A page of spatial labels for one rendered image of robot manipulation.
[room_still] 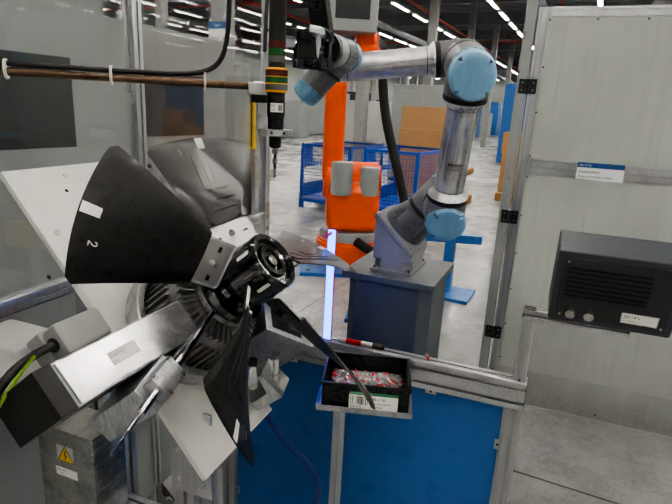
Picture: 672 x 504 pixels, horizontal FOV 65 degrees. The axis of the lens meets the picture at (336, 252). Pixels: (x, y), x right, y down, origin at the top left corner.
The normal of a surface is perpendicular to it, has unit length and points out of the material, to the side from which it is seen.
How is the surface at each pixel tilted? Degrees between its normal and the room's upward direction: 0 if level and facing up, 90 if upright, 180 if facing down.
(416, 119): 90
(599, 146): 89
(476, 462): 90
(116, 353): 50
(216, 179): 43
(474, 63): 101
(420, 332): 90
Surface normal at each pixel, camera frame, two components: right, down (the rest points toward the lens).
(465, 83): -0.05, 0.44
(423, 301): 0.36, 0.26
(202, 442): 0.75, -0.51
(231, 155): 0.31, -0.62
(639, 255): -0.04, -0.87
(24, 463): 0.93, 0.14
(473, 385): -0.36, 0.23
